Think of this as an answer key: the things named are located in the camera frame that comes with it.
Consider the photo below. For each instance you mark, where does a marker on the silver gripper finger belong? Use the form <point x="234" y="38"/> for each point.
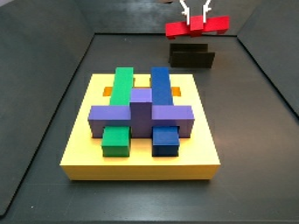
<point x="206" y="9"/>
<point x="185" y="11"/>

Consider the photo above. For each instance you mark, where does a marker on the red cross-shaped block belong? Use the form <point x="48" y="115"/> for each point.
<point x="198" y="26"/>

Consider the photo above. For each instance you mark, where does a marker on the yellow base board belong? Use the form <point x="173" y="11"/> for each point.
<point x="196" y="162"/>

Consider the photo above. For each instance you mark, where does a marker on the black block holder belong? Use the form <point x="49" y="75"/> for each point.
<point x="189" y="55"/>

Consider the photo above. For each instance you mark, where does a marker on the purple cross-shaped block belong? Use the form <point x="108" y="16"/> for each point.
<point x="140" y="116"/>

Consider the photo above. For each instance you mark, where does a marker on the blue long block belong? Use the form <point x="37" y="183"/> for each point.
<point x="164" y="131"/>

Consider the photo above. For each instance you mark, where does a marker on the green long block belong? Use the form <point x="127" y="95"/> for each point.
<point x="116" y="140"/>

